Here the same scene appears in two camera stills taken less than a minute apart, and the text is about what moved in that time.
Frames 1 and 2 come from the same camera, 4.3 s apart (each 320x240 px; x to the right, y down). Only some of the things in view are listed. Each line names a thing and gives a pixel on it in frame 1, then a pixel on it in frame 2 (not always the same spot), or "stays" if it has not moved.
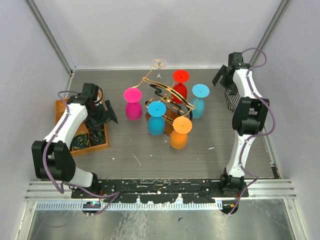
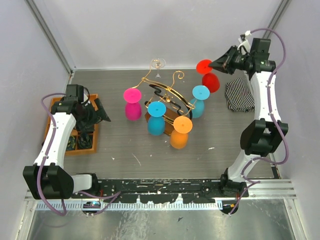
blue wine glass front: (156, 121) stays
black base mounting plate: (193, 190) stays
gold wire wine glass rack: (176, 106) stays
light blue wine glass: (199, 91) stays
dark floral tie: (97, 134) -> (85, 140)
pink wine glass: (133, 106) stays
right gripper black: (232, 87) -> (222, 63)
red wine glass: (180, 76) -> (209, 79)
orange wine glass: (182, 125) stays
